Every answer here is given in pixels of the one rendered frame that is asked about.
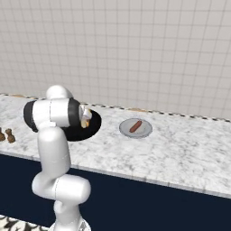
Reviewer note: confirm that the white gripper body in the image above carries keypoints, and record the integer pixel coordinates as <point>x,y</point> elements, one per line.
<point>86,113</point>

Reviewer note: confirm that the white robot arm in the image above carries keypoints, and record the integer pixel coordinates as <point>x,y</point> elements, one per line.
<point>52,150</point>

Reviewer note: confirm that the tan bun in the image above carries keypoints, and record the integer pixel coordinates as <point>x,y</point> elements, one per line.
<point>85,123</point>

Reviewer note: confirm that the black bowl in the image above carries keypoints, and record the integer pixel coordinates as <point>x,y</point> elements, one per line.
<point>93,123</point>

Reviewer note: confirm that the reddish brown sausage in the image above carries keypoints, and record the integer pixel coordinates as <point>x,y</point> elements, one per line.
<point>135,126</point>

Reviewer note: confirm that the grey plate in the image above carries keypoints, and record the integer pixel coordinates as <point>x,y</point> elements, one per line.
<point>144,131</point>

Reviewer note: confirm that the brown wooden shaker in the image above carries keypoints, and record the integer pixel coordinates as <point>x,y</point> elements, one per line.
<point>1,135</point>
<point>10,136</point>

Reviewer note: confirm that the navy counter cabinet run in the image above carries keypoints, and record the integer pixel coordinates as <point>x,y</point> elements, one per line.
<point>144,207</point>

